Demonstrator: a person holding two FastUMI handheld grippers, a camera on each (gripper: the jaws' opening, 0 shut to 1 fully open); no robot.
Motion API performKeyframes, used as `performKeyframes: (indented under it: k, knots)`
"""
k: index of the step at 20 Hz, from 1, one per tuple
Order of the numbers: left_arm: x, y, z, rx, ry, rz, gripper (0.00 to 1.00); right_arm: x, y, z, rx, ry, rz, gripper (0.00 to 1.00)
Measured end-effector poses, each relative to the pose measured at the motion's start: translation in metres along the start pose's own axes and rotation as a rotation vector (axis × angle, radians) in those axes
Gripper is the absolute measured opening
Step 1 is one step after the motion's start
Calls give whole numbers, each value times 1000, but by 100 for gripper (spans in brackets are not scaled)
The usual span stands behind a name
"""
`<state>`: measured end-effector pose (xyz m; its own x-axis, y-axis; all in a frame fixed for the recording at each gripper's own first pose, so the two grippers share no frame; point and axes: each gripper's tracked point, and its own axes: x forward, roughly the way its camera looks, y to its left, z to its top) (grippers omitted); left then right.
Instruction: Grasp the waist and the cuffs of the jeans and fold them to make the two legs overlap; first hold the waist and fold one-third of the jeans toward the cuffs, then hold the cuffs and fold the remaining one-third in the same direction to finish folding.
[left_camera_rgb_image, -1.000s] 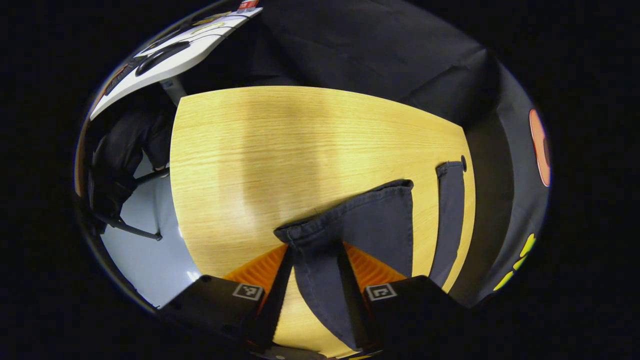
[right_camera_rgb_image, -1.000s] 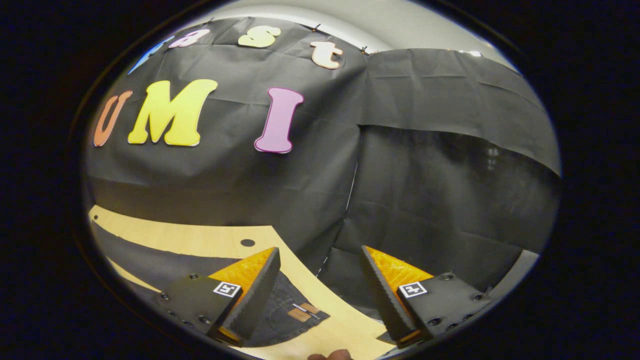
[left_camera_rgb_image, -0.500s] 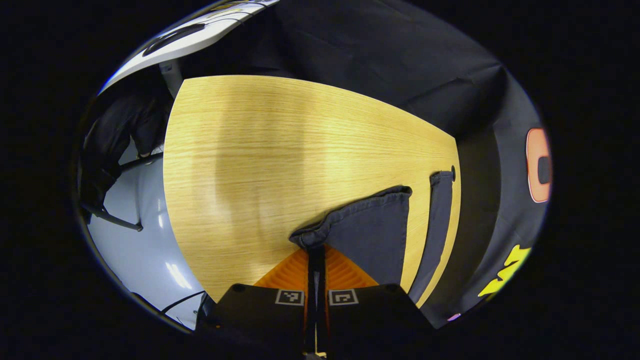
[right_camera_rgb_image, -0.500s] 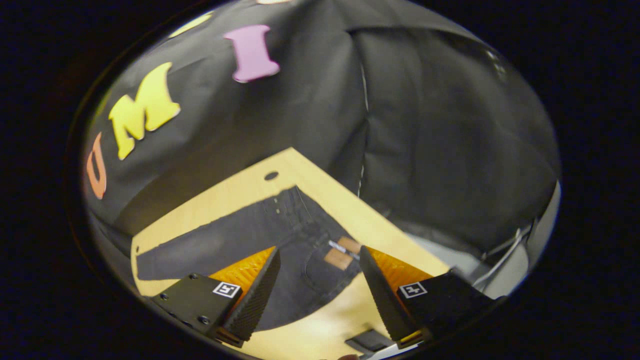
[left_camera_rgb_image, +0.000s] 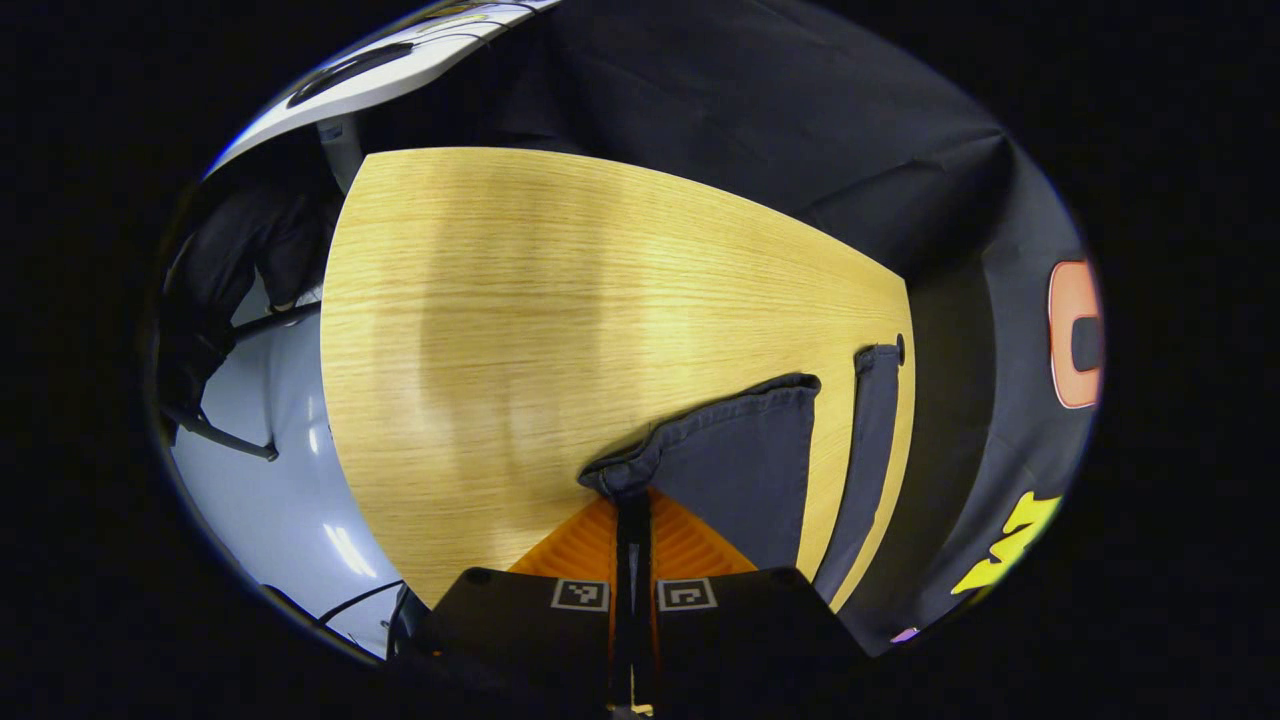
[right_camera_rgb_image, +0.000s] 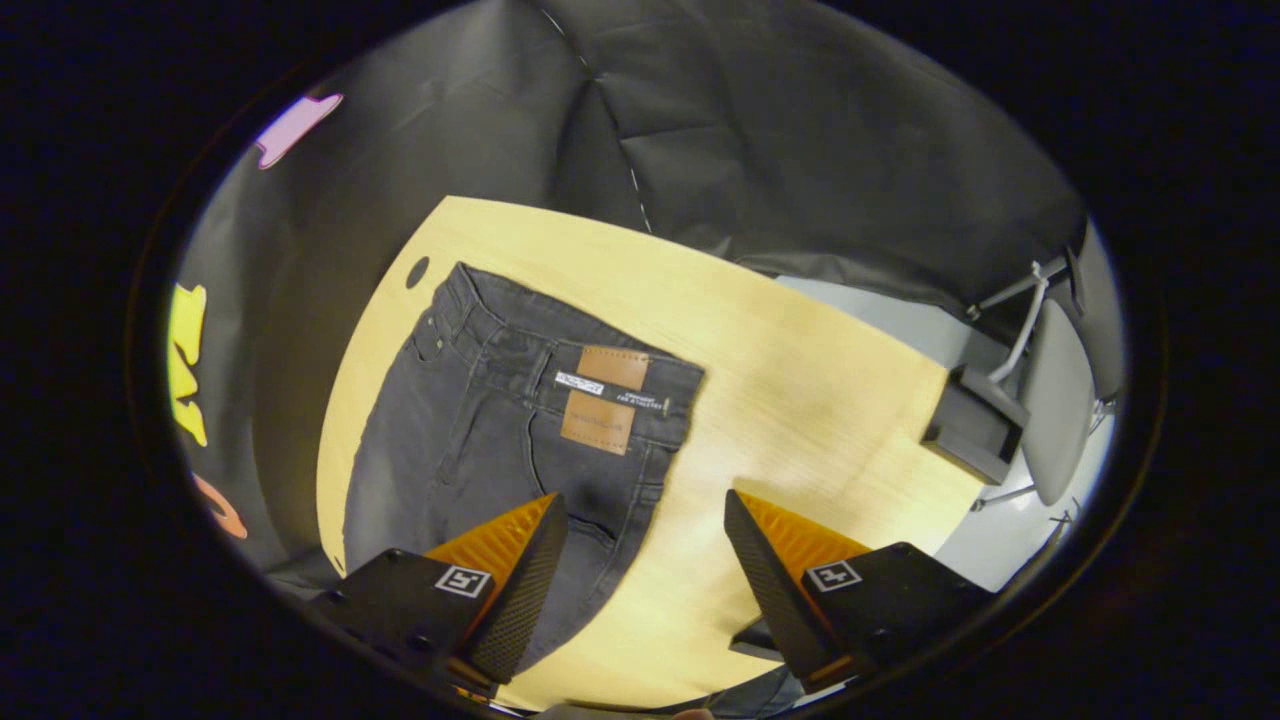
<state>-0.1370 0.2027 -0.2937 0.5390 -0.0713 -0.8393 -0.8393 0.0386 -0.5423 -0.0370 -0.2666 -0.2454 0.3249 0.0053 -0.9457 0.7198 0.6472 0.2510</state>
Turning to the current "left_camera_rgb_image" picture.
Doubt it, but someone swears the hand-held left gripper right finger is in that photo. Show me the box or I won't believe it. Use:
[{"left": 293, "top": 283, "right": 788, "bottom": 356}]
[{"left": 634, "top": 490, "right": 866, "bottom": 713}]

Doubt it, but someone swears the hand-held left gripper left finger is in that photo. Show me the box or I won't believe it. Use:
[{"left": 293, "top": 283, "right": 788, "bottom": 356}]
[{"left": 418, "top": 497, "right": 637, "bottom": 713}]

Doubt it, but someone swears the black metal bar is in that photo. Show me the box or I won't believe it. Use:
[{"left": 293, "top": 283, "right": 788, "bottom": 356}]
[
  {"left": 232, "top": 300, "right": 323, "bottom": 339},
  {"left": 162, "top": 403, "right": 281, "bottom": 463}
]

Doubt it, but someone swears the dark cloth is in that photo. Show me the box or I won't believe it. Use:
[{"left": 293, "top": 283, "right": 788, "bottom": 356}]
[{"left": 155, "top": 180, "right": 336, "bottom": 421}]

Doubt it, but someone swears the black backdrop cloth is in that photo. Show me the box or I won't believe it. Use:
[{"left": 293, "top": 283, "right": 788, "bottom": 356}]
[{"left": 360, "top": 0, "right": 1106, "bottom": 656}]

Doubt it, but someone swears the white curved panel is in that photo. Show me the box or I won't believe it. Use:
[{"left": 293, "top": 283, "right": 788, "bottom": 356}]
[{"left": 205, "top": 0, "right": 561, "bottom": 179}]

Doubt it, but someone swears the black floor cable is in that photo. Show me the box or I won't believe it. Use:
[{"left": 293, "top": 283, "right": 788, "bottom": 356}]
[{"left": 258, "top": 578, "right": 406, "bottom": 631}]

